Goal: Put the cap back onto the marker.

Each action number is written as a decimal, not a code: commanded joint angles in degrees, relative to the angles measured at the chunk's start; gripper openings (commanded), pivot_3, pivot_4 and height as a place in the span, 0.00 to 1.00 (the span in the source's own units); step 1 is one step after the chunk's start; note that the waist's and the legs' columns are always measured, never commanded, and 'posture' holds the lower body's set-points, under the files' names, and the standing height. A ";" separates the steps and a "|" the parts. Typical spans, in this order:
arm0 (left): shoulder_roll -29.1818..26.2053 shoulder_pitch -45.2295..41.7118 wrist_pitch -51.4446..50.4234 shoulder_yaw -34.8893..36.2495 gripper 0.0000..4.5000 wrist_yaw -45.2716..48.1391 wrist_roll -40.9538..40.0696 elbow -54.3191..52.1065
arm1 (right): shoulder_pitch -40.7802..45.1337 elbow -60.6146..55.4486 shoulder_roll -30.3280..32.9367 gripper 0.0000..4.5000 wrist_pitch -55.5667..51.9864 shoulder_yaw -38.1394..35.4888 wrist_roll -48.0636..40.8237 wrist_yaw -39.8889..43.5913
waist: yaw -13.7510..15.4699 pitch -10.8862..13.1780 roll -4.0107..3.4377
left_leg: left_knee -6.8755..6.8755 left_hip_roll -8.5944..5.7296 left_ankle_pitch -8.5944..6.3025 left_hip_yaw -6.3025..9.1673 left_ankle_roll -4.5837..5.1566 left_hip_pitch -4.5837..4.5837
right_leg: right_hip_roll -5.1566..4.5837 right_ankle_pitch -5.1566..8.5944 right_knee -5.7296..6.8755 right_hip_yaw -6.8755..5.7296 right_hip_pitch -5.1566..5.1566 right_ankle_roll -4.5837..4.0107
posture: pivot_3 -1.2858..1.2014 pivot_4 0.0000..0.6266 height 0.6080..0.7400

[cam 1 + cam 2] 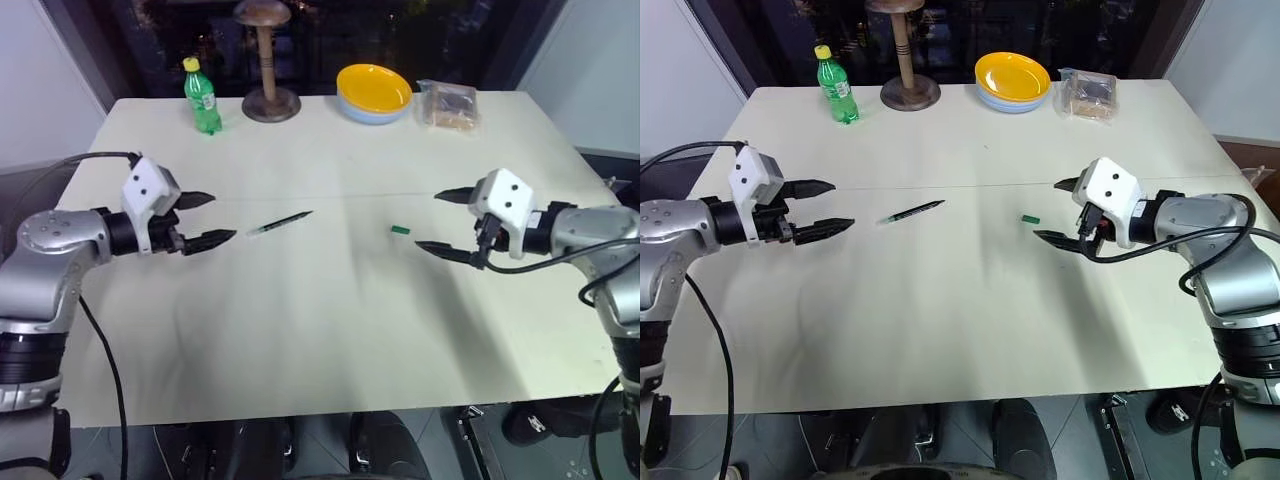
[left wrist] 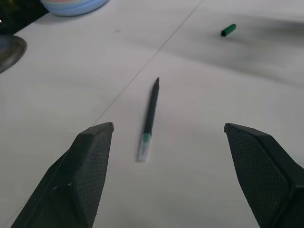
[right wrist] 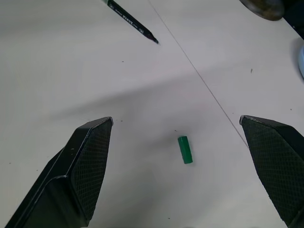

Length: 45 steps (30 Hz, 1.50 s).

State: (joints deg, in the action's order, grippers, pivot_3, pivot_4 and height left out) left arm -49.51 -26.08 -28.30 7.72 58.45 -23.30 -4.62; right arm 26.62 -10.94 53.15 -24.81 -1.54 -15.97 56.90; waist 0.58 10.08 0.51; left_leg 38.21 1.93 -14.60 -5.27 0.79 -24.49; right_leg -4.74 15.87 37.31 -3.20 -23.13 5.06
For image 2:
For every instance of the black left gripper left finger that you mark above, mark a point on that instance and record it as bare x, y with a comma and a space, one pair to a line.
78, 178

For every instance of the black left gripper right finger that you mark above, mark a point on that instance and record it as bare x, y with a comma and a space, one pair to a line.
263, 175

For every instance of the dark green pen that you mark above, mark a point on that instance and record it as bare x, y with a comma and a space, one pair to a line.
150, 120

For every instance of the green pen cap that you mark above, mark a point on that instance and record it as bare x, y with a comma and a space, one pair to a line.
228, 30

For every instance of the dark grey round plate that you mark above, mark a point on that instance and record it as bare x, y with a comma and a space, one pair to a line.
9, 52

